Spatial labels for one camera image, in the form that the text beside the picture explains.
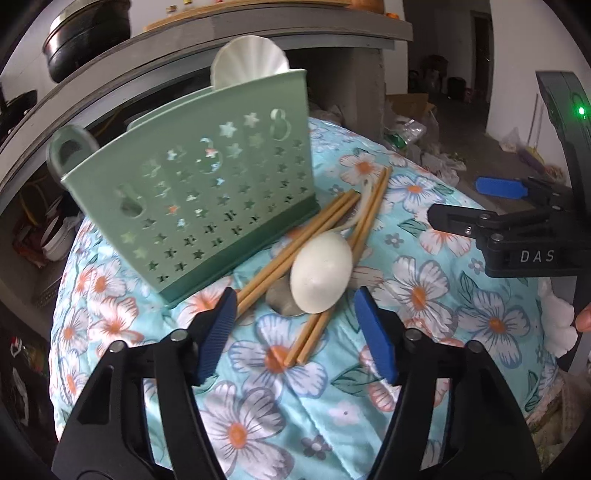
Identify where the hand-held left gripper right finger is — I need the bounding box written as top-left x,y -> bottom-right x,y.
353,286 -> 541,480

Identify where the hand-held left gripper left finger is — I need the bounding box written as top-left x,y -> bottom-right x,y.
51,287 -> 238,480

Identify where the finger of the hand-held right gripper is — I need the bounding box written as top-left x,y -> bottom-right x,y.
475,176 -> 572,209
427,203 -> 556,241

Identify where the metal spoon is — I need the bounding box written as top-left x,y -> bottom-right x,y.
265,277 -> 308,317

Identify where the white oval spoon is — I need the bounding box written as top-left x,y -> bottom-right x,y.
290,180 -> 377,315

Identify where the green star-holed utensil holder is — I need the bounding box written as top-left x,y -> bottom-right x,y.
60,69 -> 321,309

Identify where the person's right forearm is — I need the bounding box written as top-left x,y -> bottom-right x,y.
556,367 -> 591,435

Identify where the person's right hand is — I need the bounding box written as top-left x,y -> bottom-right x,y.
538,279 -> 591,358

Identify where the purple broom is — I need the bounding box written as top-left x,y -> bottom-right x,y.
522,92 -> 561,176

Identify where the small white plastic bag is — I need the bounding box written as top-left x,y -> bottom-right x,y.
499,127 -> 522,153

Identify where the floral blue blanket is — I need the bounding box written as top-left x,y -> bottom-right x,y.
53,115 -> 578,480

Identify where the pile of plastic bags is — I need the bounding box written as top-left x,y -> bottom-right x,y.
383,111 -> 467,171

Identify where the cardboard box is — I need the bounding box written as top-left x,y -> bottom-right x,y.
385,92 -> 437,121

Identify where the grey concrete counter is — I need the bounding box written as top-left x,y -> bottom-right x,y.
0,18 -> 414,195

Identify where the white scalloped spoon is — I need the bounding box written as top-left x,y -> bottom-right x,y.
210,36 -> 291,88

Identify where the wooden cutting board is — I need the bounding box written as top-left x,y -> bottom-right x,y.
143,0 -> 352,33

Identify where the black cooking pot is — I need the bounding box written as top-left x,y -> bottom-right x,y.
41,0 -> 132,84

